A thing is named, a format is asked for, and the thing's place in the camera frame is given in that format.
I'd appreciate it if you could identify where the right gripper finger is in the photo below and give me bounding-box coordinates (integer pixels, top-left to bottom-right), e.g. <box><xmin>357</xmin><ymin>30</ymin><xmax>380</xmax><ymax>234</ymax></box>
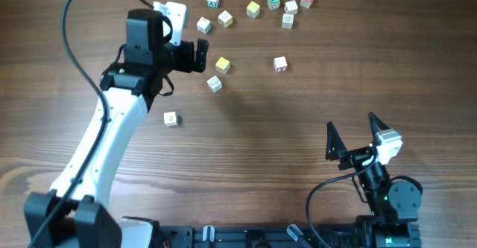
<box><xmin>326</xmin><ymin>121</ymin><xmax>347</xmax><ymax>161</ymax></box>
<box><xmin>368</xmin><ymin>112</ymin><xmax>389</xmax><ymax>136</ymax></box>

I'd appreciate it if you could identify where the pale drawing wooden block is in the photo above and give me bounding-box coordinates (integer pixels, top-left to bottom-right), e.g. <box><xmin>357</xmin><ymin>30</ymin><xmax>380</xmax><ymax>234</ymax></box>
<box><xmin>206</xmin><ymin>75</ymin><xmax>222</xmax><ymax>93</ymax></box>

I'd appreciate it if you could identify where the red drawing wooden block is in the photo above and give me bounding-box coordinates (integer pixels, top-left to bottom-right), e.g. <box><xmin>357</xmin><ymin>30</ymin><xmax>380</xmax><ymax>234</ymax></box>
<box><xmin>163</xmin><ymin>112</ymin><xmax>178</xmax><ymax>127</ymax></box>

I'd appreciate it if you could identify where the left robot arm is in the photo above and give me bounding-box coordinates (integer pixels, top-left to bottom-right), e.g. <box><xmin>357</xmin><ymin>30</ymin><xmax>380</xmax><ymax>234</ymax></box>
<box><xmin>24</xmin><ymin>2</ymin><xmax>208</xmax><ymax>247</ymax></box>

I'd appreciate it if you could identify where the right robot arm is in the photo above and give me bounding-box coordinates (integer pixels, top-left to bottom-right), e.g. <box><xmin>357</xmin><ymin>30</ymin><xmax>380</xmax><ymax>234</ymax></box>
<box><xmin>318</xmin><ymin>113</ymin><xmax>423</xmax><ymax>248</ymax></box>

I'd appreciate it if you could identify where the left plain wooden block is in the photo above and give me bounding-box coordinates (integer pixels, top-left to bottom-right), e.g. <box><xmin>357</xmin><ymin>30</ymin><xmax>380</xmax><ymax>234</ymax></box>
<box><xmin>197</xmin><ymin>17</ymin><xmax>212</xmax><ymax>34</ymax></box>

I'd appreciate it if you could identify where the yellow side wooden block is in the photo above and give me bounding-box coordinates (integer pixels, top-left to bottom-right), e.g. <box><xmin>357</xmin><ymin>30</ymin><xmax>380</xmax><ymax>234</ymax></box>
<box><xmin>218</xmin><ymin>10</ymin><xmax>233</xmax><ymax>28</ymax></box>

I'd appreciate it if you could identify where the red letter Y block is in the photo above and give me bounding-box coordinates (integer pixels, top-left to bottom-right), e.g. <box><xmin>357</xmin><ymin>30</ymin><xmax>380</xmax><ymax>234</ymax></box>
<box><xmin>274</xmin><ymin>56</ymin><xmax>288</xmax><ymax>72</ymax></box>

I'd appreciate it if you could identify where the green letter N block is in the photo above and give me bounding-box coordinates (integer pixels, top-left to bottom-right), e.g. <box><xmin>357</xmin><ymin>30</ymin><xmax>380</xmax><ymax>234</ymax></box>
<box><xmin>268</xmin><ymin>0</ymin><xmax>281</xmax><ymax>10</ymax></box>

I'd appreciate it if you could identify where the plain drawing wooden block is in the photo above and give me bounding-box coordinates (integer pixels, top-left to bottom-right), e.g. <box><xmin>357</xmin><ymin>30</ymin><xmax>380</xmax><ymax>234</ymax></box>
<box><xmin>282</xmin><ymin>13</ymin><xmax>294</xmax><ymax>29</ymax></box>

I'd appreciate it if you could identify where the white top red block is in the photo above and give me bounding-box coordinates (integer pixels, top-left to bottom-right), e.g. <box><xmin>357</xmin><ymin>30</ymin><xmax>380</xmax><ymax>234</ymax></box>
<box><xmin>285</xmin><ymin>0</ymin><xmax>298</xmax><ymax>15</ymax></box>

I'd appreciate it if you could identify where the right camera black cable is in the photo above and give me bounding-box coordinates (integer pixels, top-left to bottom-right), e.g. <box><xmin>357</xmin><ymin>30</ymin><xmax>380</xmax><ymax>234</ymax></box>
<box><xmin>306</xmin><ymin>143</ymin><xmax>377</xmax><ymax>248</ymax></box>

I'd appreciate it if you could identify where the camera black cable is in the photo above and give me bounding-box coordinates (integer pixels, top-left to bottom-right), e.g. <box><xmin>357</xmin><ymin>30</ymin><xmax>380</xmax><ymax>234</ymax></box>
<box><xmin>306</xmin><ymin>143</ymin><xmax>377</xmax><ymax>248</ymax></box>
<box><xmin>28</xmin><ymin>0</ymin><xmax>154</xmax><ymax>248</ymax></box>

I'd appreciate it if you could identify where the left camera black cable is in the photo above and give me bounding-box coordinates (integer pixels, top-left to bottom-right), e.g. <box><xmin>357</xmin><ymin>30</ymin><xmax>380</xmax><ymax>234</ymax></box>
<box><xmin>28</xmin><ymin>0</ymin><xmax>154</xmax><ymax>248</ymax></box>

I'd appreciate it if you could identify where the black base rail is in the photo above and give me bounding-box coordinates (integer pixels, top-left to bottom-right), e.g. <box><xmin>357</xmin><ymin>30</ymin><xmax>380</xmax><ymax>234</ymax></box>
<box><xmin>122</xmin><ymin>223</ymin><xmax>423</xmax><ymax>248</ymax></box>

